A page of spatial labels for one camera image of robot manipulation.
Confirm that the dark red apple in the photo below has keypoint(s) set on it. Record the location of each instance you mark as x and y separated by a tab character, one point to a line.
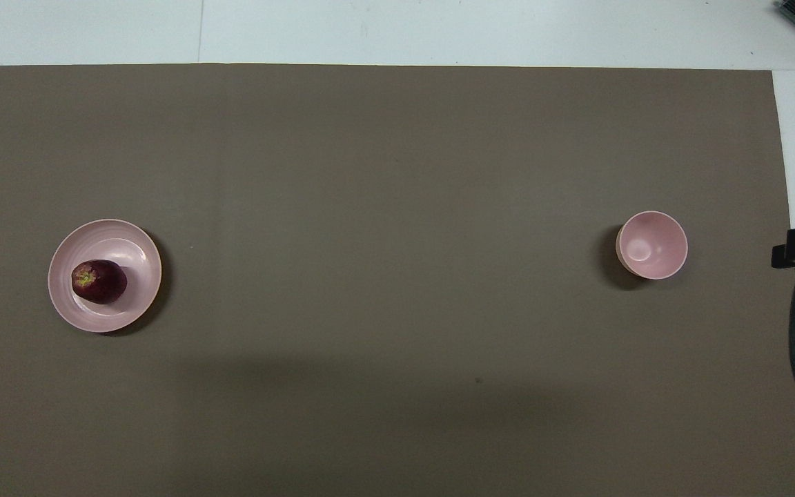
102	283

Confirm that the pink plate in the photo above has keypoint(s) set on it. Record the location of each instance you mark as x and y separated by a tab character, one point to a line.
111	307

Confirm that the pink bowl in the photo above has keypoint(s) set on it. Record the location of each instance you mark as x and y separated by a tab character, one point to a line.
651	245

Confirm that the brown table mat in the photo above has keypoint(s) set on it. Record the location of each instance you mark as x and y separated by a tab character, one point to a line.
370	207

